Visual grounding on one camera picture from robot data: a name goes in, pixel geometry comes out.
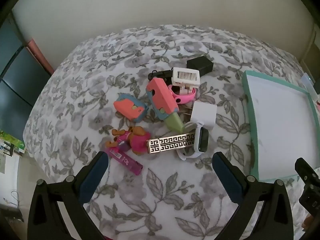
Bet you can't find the person's right hand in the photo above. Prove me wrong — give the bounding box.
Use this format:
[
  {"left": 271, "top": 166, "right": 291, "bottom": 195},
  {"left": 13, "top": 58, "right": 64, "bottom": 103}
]
[{"left": 302, "top": 215, "right": 314, "bottom": 232}]

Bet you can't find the large coral blue toy knife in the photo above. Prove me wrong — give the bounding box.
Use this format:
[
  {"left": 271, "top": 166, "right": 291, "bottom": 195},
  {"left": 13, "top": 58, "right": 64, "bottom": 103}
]
[{"left": 146, "top": 78, "right": 187, "bottom": 132}]

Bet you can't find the pink watch band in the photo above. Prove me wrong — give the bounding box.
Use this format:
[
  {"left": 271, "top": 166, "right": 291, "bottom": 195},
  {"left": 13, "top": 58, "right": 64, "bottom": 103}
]
[{"left": 167, "top": 84, "right": 197, "bottom": 105}]

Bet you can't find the green printed sheet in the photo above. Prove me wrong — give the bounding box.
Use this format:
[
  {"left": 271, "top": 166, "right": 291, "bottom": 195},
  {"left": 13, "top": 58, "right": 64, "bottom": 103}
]
[{"left": 0, "top": 129, "right": 25, "bottom": 155}]

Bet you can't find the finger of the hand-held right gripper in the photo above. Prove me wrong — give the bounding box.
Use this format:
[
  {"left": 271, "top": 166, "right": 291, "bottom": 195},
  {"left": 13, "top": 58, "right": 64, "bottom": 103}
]
[{"left": 295, "top": 157, "right": 316, "bottom": 188}]

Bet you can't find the white charger adapter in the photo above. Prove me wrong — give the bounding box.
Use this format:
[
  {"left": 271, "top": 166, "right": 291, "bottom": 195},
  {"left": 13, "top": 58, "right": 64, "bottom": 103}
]
[{"left": 184, "top": 102, "right": 217, "bottom": 130}]

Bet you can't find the orange pink toy dog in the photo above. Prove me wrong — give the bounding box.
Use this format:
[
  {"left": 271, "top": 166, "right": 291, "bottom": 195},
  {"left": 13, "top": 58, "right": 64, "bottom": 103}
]
[{"left": 105, "top": 127, "right": 150, "bottom": 155}]

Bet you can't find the dark cabinet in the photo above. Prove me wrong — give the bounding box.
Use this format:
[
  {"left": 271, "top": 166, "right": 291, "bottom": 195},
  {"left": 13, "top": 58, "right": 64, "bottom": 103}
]
[{"left": 0, "top": 12, "right": 38, "bottom": 138}]

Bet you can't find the gold black patterned box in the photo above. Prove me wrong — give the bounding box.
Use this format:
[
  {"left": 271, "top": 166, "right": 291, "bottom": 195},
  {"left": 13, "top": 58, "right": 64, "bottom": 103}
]
[{"left": 146, "top": 133, "right": 195, "bottom": 155}]

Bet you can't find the reddish wooden trim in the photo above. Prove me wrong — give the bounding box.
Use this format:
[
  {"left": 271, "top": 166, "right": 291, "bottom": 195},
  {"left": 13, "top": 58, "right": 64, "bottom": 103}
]
[{"left": 27, "top": 39, "right": 55, "bottom": 75}]

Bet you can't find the white power strip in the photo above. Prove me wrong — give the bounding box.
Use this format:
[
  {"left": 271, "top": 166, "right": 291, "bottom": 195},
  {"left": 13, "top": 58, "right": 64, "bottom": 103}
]
[{"left": 301, "top": 72, "right": 318, "bottom": 98}]

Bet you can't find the small coral blue toy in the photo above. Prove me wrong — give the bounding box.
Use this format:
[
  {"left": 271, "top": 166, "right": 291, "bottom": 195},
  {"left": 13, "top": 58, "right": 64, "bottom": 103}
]
[{"left": 114, "top": 93, "right": 149, "bottom": 123}]

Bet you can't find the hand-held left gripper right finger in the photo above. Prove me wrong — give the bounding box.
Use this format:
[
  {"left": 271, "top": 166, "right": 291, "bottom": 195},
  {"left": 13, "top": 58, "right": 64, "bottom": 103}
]
[{"left": 212, "top": 151, "right": 294, "bottom": 240}]

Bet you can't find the teal-rimmed white tray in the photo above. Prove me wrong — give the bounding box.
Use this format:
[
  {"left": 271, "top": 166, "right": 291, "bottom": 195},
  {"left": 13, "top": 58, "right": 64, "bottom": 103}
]
[{"left": 241, "top": 70, "right": 320, "bottom": 180}]

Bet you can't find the black charger adapter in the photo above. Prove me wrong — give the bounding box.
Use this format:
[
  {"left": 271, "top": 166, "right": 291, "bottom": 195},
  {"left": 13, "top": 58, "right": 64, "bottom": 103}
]
[{"left": 187, "top": 56, "right": 214, "bottom": 77}]

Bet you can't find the black clip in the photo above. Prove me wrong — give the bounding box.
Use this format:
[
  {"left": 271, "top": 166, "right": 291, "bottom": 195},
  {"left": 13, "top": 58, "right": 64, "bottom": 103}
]
[{"left": 148, "top": 70, "right": 174, "bottom": 83}]

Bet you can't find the white smartwatch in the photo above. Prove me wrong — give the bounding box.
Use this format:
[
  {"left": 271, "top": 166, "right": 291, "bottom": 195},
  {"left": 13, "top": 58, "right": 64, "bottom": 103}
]
[{"left": 176, "top": 121, "right": 209, "bottom": 161}]

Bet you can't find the pink tube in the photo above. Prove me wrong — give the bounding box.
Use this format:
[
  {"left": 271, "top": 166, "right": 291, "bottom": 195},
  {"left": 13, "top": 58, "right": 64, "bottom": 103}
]
[{"left": 105, "top": 147, "right": 143, "bottom": 176}]

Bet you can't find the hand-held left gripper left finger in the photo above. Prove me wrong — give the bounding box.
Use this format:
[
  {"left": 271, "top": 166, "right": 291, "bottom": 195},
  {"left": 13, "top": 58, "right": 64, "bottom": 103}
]
[{"left": 27, "top": 151, "right": 110, "bottom": 240}]

